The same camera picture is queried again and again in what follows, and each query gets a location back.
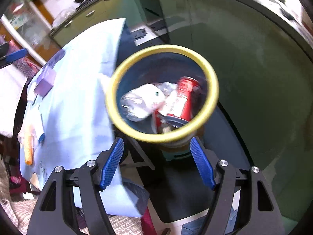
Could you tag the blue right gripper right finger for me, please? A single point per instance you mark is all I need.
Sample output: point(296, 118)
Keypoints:
point(202, 162)

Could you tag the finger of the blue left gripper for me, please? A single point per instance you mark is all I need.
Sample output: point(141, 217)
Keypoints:
point(16, 55)

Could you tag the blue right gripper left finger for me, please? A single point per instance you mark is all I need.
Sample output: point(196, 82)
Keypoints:
point(108, 162)

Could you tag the purple cardboard box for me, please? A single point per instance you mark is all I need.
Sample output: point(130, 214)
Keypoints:
point(45, 81)

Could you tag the clear plastic water bottle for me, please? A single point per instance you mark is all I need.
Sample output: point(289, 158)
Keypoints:
point(142, 101)

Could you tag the red soda can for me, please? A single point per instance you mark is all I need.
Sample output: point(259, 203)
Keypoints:
point(185, 96)

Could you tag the yellow rimmed blue trash bin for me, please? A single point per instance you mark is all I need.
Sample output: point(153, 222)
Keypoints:
point(158, 64)

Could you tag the light blue table cloth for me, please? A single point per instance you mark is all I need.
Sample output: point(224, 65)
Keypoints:
point(70, 123)

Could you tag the orange stick in clear bag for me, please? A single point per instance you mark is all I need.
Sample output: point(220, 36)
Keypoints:
point(28, 146)

